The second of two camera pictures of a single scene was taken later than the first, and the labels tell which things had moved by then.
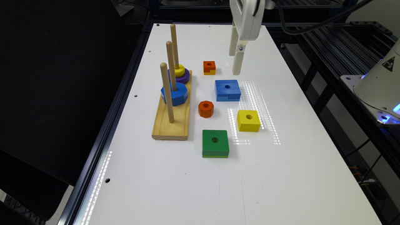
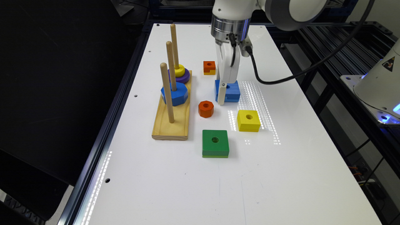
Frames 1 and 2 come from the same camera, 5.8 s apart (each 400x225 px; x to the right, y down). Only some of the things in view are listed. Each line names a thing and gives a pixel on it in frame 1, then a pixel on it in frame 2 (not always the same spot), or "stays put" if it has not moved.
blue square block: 227,90 stays put
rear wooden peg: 173,30 stays put
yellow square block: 248,120 stays put
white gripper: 248,15 → 229,74
